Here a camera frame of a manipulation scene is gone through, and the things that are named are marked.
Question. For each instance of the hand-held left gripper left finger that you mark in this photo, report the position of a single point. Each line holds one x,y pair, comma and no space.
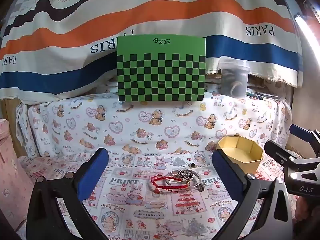
91,172

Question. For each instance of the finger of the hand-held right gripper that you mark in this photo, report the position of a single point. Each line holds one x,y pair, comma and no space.
300,130
280,151

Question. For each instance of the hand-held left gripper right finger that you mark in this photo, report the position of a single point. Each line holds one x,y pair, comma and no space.
228,175

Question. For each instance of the yellow octagonal box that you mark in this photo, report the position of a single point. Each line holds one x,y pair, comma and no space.
246,160

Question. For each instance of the silver bangle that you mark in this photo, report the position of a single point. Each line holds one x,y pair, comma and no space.
197,176

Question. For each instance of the person's right hand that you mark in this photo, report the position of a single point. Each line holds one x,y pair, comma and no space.
306,210

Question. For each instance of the white bear print sheet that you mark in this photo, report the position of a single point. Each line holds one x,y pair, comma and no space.
75,120

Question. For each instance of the pink cartoon print cloth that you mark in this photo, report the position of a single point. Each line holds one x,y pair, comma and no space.
150,212

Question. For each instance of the clear plastic container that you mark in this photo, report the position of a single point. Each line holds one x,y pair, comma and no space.
233,78

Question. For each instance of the brown cardboard box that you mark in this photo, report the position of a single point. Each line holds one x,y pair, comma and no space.
10,115

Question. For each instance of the white light strip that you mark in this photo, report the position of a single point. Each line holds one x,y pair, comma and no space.
307,31

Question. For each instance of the green black checkered board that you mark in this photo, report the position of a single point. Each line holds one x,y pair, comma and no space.
161,67

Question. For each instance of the striped orange blue white cloth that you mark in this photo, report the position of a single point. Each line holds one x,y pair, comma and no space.
175,10

